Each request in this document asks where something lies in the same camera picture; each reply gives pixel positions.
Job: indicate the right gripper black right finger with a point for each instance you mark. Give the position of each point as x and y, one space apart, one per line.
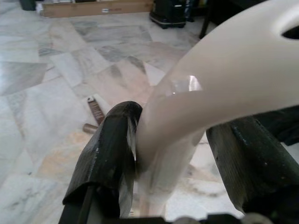
261 163

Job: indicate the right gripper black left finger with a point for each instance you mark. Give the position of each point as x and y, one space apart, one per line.
109 140

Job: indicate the cream plastic dustpan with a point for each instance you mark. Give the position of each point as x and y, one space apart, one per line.
222 70

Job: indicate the gold metallic tube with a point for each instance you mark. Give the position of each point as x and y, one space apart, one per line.
90 128

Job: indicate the brown snack wrapper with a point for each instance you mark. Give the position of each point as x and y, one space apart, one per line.
95 109

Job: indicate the long brown cardboard box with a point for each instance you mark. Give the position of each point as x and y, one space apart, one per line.
93 7

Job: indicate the black vacuum cleaner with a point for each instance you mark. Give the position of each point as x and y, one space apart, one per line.
168 11

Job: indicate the dark green bin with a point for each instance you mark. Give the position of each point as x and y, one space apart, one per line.
30 4

